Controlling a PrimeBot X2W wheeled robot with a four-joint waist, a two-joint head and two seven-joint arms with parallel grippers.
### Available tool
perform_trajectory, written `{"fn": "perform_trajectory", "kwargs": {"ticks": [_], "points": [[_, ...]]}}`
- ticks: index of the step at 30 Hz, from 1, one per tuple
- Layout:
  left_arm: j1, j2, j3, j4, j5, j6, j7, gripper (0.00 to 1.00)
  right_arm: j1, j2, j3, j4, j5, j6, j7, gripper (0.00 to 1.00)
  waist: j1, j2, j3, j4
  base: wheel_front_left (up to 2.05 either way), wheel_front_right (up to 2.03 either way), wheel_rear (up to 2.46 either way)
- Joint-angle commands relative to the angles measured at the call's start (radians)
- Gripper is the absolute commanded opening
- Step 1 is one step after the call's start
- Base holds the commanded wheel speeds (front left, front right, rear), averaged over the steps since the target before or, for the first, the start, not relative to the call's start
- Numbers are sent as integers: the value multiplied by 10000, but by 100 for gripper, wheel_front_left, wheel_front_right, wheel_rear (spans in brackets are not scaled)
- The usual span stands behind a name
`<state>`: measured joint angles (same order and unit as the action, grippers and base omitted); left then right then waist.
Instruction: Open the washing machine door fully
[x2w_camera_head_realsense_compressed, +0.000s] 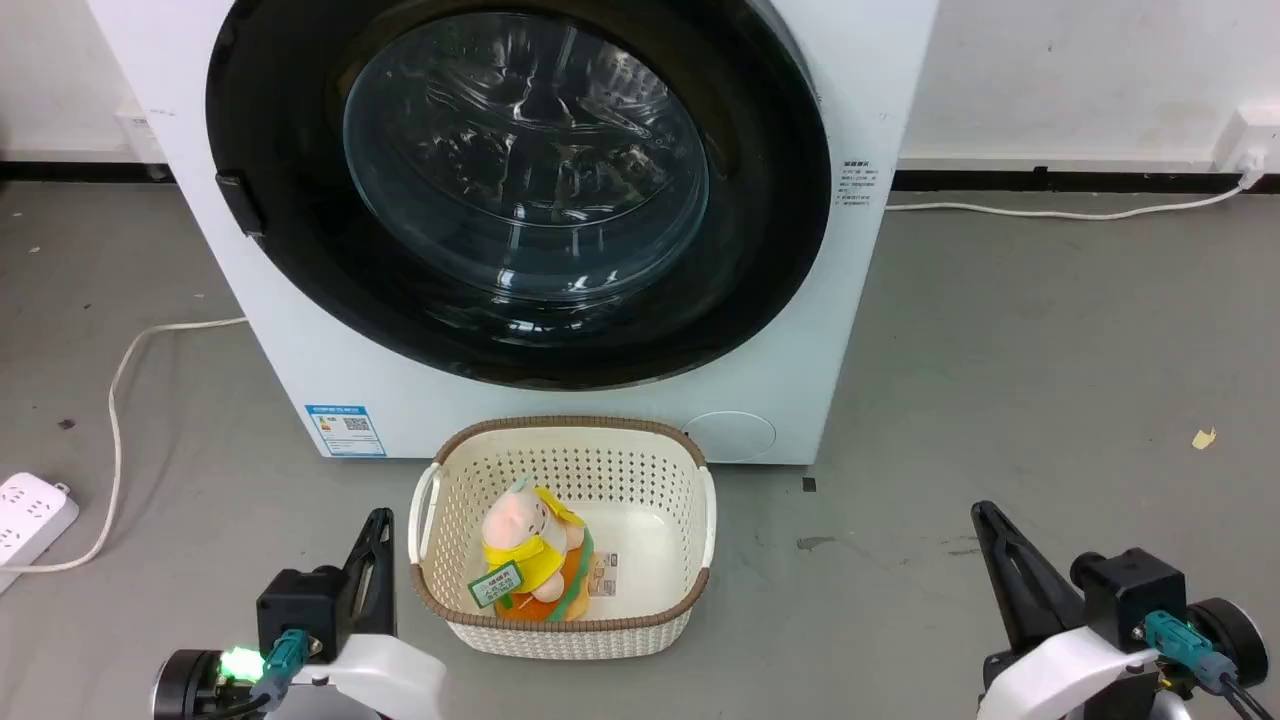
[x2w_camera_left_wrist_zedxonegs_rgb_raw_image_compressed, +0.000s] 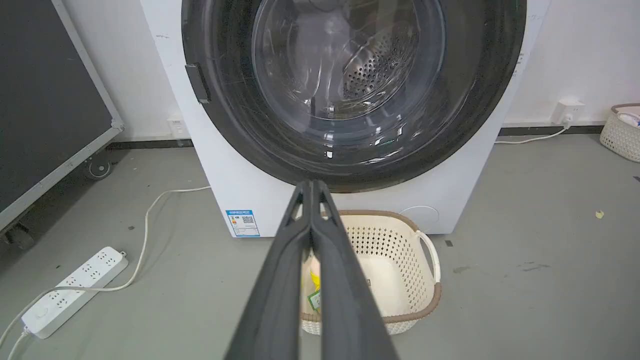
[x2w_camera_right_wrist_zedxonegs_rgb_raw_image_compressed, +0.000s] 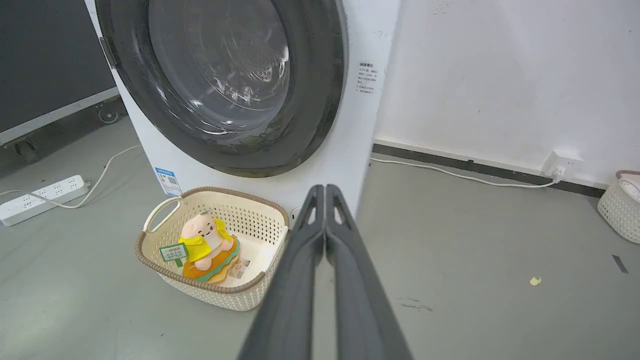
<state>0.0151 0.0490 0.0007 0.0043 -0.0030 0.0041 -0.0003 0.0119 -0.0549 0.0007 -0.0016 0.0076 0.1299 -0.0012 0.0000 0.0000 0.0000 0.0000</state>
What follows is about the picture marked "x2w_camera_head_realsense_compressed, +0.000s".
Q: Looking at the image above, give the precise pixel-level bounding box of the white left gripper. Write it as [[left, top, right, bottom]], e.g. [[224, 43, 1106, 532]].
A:
[[268, 508, 451, 720]]

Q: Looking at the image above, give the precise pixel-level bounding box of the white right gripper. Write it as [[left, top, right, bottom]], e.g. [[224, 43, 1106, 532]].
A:
[[971, 500, 1163, 720]]

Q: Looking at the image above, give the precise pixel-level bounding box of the white front-load washing machine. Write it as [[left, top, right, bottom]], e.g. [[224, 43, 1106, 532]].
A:
[[88, 0, 941, 467]]

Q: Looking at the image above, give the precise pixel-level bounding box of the round black glass washer door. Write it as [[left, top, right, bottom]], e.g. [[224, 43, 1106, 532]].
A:
[[205, 0, 833, 391]]

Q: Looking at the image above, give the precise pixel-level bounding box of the green paper toy tag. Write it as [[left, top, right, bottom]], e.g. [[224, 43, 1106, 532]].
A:
[[467, 561, 527, 610]]

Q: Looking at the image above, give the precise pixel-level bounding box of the pink pig plush toy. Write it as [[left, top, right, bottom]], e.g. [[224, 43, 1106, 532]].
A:
[[480, 477, 595, 623]]

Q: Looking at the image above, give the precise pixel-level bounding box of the blue energy label sticker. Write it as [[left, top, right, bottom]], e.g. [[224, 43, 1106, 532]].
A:
[[305, 404, 387, 459]]

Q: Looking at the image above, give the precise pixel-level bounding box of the cream perforated laundry basket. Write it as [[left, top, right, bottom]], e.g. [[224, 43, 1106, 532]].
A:
[[408, 416, 718, 661]]

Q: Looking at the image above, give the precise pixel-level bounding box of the white power strip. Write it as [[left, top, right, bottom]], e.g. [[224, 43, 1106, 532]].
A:
[[0, 472, 80, 595]]

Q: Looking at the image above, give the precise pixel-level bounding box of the small text sticker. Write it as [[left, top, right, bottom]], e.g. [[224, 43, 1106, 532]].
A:
[[838, 157, 881, 209]]

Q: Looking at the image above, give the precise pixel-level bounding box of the left teal plug black cable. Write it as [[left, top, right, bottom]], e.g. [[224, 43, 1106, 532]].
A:
[[196, 627, 313, 720]]

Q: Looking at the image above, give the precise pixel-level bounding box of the teal plug black cable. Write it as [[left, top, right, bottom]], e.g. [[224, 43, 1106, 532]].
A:
[[196, 627, 313, 720], [1143, 611, 1280, 720]]

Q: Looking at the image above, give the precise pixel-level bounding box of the right teal plug black cable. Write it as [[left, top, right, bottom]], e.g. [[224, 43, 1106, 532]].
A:
[[1143, 611, 1280, 720]]

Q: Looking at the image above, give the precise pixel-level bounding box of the white power strip cord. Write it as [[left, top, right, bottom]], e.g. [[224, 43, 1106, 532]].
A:
[[0, 317, 249, 575]]

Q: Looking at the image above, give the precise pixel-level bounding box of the white washer power cord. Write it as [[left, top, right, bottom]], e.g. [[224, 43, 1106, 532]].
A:
[[885, 176, 1263, 221]]

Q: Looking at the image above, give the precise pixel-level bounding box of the white wall socket with plug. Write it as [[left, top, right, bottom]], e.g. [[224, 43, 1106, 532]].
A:
[[1213, 103, 1280, 191]]

